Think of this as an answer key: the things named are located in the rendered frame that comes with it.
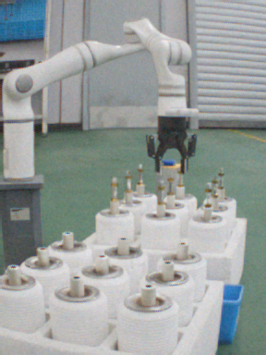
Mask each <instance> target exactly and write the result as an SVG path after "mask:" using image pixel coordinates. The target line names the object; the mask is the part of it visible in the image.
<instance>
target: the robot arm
mask: <svg viewBox="0 0 266 355"><path fill-rule="evenodd" d="M123 32H124V34H125V37H126V41H127V43H126V44H123V45H119V46H115V45H111V44H103V43H99V42H91V41H86V42H83V43H79V44H77V45H74V46H70V47H68V48H67V49H66V50H64V51H62V52H61V53H59V54H57V55H55V56H53V57H52V58H50V59H49V60H47V61H45V62H42V63H41V64H37V65H35V66H31V67H26V68H21V69H15V70H13V71H10V72H9V73H8V74H7V76H6V78H5V79H4V84H3V89H2V92H3V101H2V104H3V115H4V120H5V124H4V137H5V148H4V176H5V178H4V181H5V182H27V181H32V180H34V164H33V150H34V139H33V120H34V114H33V112H32V110H31V103H30V96H31V95H33V94H34V93H36V92H37V91H38V90H40V89H43V88H45V87H47V86H49V85H51V84H52V83H54V82H57V81H59V80H64V79H67V78H70V77H73V76H76V75H77V74H79V73H82V72H84V71H87V70H88V69H93V68H95V67H98V66H99V65H101V64H103V63H106V62H108V61H112V60H114V59H117V58H118V57H121V56H124V55H131V54H134V53H136V52H138V51H145V50H147V52H149V53H151V56H152V60H153V62H154V65H155V68H156V72H157V76H158V81H159V96H158V103H157V116H158V131H157V134H152V135H150V134H147V135H146V144H147V153H148V156H149V157H150V158H153V159H154V160H155V172H157V174H158V175H162V174H163V161H162V160H163V154H164V153H165V152H166V150H167V149H177V150H178V151H179V153H180V155H181V157H182V159H180V172H181V173H183V174H185V173H186V172H187V170H188V158H189V157H191V156H194V155H195V151H196V143H197V137H198V136H197V135H196V134H192V133H190V134H187V125H186V116H196V117H198V116H199V110H198V109H197V108H187V105H186V88H185V79H184V77H183V76H180V75H176V74H173V73H171V71H170V70H169V68H168V66H185V65H186V64H187V63H188V62H189V61H190V60H191V50H190V47H189V45H187V44H186V43H185V42H184V41H182V40H178V39H173V38H168V37H167V36H165V35H164V34H162V33H160V32H159V31H158V30H156V28H155V27H154V26H152V24H151V22H150V20H149V19H146V18H133V19H129V20H128V21H126V22H125V23H124V25H123ZM186 138H187V140H188V149H187V148H186V146H185V144H184V141H185V139H186ZM156 139H158V140H159V142H160V144H159V147H158V148H157V152H156V153H155V145H154V143H155V142H156Z"/></svg>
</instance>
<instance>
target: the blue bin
mask: <svg viewBox="0 0 266 355"><path fill-rule="evenodd" d="M243 294H244V286H242V285H234V284H231V285H226V284H224V293H223V306H222V309H221V322H220V329H219V336H218V345H221V344H223V345H229V344H232V343H233V339H234V336H235V334H236V326H237V321H238V316H239V308H240V305H241V301H242V298H243Z"/></svg>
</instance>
